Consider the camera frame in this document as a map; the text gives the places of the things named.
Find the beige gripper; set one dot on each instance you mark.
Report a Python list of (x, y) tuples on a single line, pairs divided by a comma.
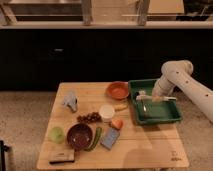
[(157, 98)]

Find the white dish brush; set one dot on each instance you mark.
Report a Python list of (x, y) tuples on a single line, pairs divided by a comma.
[(142, 95)]

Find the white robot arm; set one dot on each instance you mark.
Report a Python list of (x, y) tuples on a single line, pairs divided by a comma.
[(178, 74)]

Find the green plastic tray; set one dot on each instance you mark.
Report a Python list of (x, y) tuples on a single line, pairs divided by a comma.
[(157, 112)]

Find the orange bowl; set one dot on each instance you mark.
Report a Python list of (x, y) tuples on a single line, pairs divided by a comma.
[(117, 90)]

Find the orange carrot piece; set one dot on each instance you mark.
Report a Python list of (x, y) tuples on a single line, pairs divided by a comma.
[(116, 123)]

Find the white cup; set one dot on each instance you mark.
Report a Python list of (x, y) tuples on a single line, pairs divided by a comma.
[(107, 112)]

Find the blue sponge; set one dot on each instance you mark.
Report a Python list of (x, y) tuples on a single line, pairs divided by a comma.
[(110, 138)]

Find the bunch of dark grapes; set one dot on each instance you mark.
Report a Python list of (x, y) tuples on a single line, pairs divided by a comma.
[(89, 118)]

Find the green cucumber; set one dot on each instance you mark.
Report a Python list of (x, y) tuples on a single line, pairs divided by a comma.
[(96, 139)]

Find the wooden table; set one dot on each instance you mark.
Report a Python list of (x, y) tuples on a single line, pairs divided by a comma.
[(137, 147)]

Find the dark red bowl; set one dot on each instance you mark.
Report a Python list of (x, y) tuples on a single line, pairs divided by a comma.
[(79, 136)]

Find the grey toy elephant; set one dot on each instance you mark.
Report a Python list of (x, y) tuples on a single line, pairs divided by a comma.
[(70, 100)]

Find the green apple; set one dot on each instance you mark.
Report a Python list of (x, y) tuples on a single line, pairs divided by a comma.
[(56, 135)]

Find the dark wooden block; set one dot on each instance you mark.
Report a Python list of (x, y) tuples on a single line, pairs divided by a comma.
[(61, 156)]

